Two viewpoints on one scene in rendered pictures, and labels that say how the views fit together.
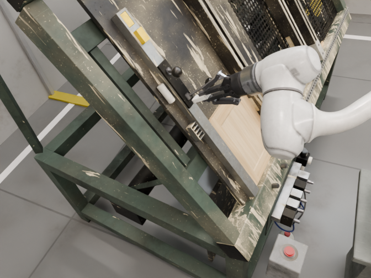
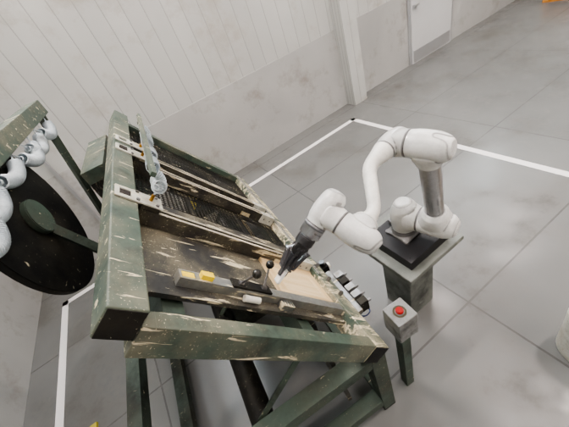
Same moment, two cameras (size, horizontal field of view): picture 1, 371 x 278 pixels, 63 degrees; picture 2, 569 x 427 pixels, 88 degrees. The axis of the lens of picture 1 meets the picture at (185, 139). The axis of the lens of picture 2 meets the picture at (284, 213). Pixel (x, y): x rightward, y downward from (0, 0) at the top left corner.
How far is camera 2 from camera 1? 0.56 m
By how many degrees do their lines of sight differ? 37
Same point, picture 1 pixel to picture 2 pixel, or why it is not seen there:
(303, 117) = (367, 219)
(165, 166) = (311, 341)
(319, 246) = (373, 310)
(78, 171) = not seen: outside the picture
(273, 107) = (350, 229)
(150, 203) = (292, 406)
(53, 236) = not seen: outside the picture
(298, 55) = (332, 196)
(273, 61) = (321, 209)
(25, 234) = not seen: outside the picture
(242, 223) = (361, 331)
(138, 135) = (283, 338)
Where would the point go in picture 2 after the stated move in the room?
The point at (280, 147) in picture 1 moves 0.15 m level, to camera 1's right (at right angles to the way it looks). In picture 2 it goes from (377, 242) to (385, 213)
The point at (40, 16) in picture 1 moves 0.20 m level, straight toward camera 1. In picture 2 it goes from (157, 323) to (226, 315)
